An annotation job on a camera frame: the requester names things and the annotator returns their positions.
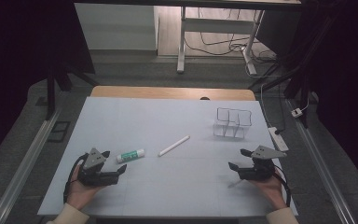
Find white desk frame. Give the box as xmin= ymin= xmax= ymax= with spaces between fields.
xmin=176 ymin=6 xmax=266 ymax=77

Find grey pen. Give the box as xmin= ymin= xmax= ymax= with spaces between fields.
xmin=227 ymin=178 xmax=245 ymax=189

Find black floor frame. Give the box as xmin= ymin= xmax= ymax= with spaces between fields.
xmin=47 ymin=120 xmax=72 ymax=144

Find person's right hand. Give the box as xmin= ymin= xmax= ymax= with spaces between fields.
xmin=247 ymin=169 xmax=288 ymax=210

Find hand-held gripper cable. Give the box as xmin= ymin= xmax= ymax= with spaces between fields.
xmin=62 ymin=152 xmax=90 ymax=204
xmin=271 ymin=164 xmax=293 ymax=208

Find white cabinet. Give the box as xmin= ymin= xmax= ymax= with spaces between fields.
xmin=74 ymin=3 xmax=159 ymax=51

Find black metal stand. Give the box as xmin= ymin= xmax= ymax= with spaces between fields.
xmin=248 ymin=12 xmax=311 ymax=129

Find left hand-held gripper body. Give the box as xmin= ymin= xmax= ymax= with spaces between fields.
xmin=76 ymin=147 xmax=120 ymax=188

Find black floor cables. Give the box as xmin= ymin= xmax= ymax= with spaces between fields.
xmin=185 ymin=7 xmax=278 ymax=63

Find white power strip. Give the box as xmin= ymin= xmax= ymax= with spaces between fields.
xmin=268 ymin=126 xmax=290 ymax=153

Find dark curtain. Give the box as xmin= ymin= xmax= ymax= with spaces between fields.
xmin=301 ymin=0 xmax=358 ymax=194
xmin=0 ymin=0 xmax=96 ymax=169

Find wooden table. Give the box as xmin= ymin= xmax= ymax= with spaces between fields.
xmin=89 ymin=85 xmax=256 ymax=102

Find person's left hand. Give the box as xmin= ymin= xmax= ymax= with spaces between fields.
xmin=65 ymin=163 xmax=106 ymax=211

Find white power strip cable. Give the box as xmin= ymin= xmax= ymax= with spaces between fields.
xmin=245 ymin=63 xmax=273 ymax=129

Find black tripod stand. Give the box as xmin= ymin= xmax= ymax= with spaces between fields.
xmin=45 ymin=62 xmax=101 ymax=120

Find clear plastic pen holder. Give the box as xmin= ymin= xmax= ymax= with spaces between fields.
xmin=213 ymin=106 xmax=254 ymax=140

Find aluminium floor rail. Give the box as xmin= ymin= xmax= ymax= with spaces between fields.
xmin=285 ymin=99 xmax=357 ymax=224
xmin=0 ymin=106 xmax=62 ymax=224

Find white pen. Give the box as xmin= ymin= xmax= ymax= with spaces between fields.
xmin=157 ymin=134 xmax=191 ymax=158

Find green and white glue stick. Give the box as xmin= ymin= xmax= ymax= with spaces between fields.
xmin=116 ymin=148 xmax=145 ymax=164

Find right hand-held gripper cable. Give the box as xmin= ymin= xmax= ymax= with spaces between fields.
xmin=271 ymin=164 xmax=293 ymax=208

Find black power cable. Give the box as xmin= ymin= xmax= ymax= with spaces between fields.
xmin=273 ymin=83 xmax=288 ymax=135

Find left hand-held gripper cable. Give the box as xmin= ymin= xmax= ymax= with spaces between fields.
xmin=62 ymin=152 xmax=90 ymax=204

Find pale blue table mat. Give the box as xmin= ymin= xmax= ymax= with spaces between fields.
xmin=36 ymin=96 xmax=299 ymax=217

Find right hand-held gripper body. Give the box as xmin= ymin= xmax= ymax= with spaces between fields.
xmin=239 ymin=145 xmax=287 ymax=182

